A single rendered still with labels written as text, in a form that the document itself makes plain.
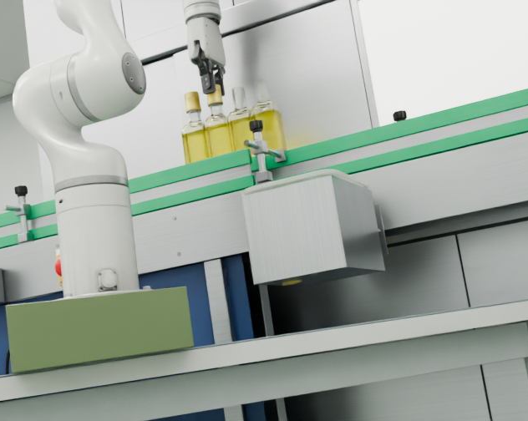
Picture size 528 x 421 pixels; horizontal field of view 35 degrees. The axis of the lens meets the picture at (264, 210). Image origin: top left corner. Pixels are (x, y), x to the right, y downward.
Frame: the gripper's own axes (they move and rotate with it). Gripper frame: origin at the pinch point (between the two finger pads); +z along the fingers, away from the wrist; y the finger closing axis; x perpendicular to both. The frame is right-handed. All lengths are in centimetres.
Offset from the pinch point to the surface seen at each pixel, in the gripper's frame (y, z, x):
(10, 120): -313, -138, -317
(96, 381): 61, 61, 3
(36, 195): -313, -77, -301
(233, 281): 13.4, 45.7, 4.6
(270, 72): -12.0, -3.8, 9.6
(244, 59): -12.1, -8.8, 3.5
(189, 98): 1.3, 1.5, -5.7
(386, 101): -12.1, 10.4, 35.6
